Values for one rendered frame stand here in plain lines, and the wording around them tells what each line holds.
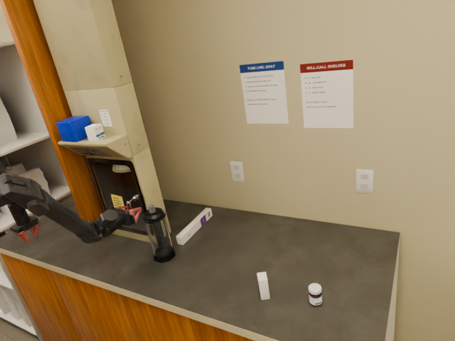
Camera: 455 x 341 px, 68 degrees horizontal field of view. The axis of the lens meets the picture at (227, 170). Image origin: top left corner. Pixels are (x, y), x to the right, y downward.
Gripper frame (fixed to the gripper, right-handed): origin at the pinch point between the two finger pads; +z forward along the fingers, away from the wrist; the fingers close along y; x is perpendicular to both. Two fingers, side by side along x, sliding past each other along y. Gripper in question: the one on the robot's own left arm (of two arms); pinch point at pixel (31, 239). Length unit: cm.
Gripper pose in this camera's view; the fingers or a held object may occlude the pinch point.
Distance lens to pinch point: 186.0
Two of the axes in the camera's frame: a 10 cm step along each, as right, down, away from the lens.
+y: 4.7, -4.3, 7.7
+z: 1.7, 9.0, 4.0
